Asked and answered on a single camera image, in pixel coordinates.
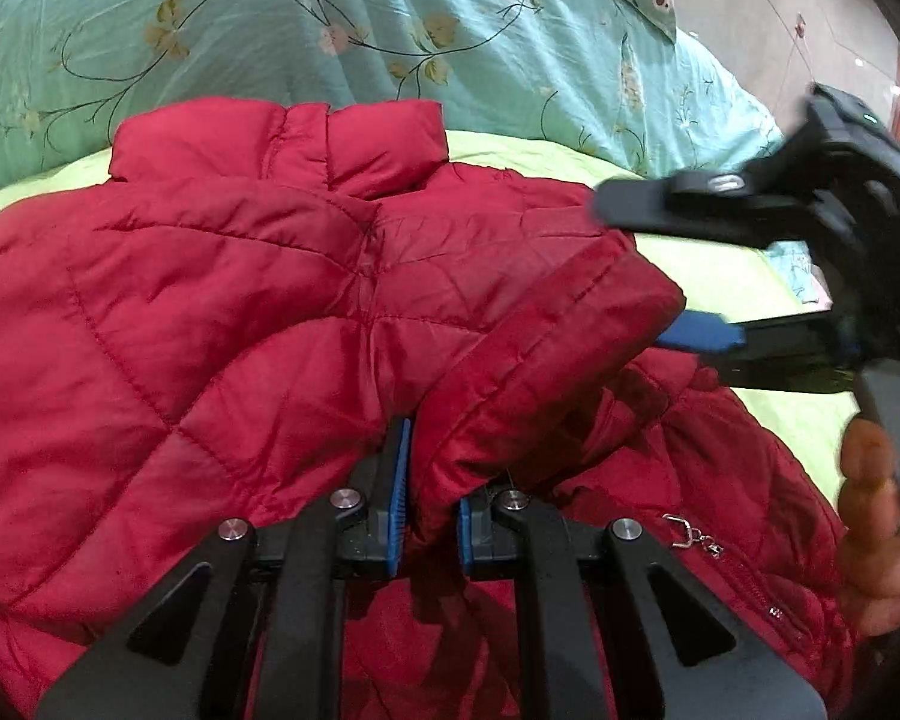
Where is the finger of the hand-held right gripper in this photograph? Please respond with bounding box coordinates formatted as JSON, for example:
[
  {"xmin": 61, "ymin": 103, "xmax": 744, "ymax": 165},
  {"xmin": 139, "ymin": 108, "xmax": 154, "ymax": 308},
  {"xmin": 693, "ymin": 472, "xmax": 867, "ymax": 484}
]
[
  {"xmin": 592, "ymin": 169, "xmax": 822, "ymax": 250},
  {"xmin": 654, "ymin": 311, "xmax": 860, "ymax": 395}
]

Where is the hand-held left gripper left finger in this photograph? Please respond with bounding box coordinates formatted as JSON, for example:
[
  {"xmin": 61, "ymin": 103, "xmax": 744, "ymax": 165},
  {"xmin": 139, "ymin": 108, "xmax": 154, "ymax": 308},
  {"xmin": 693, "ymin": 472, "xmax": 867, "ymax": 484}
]
[{"xmin": 36, "ymin": 416, "xmax": 413, "ymax": 720}]

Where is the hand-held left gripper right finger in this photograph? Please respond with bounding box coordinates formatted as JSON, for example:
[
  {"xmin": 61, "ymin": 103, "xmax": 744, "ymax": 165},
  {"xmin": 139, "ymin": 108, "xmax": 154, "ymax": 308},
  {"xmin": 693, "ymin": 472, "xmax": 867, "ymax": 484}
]
[{"xmin": 456, "ymin": 487, "xmax": 826, "ymax": 720}]

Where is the red quilted jacket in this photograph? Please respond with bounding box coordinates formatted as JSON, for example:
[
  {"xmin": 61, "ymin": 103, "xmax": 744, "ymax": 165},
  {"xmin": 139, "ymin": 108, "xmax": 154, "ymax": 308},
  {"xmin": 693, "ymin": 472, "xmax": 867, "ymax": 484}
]
[{"xmin": 0, "ymin": 97, "xmax": 863, "ymax": 720}]

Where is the person's right hand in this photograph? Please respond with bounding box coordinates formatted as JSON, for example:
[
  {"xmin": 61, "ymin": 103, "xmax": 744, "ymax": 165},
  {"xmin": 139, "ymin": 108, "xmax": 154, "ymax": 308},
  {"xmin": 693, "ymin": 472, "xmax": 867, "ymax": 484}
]
[{"xmin": 840, "ymin": 416, "xmax": 900, "ymax": 638}]

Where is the light green bed sheet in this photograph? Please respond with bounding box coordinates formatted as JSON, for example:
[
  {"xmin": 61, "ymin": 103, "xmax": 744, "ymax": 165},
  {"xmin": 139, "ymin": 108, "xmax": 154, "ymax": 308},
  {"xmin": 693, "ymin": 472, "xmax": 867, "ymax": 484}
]
[{"xmin": 0, "ymin": 127, "xmax": 871, "ymax": 511}]

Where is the teal floral quilt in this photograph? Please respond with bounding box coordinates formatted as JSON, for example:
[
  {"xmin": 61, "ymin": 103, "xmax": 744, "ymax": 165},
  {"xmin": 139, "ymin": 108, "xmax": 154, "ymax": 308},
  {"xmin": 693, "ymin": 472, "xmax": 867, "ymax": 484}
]
[{"xmin": 0, "ymin": 0, "xmax": 833, "ymax": 308}]

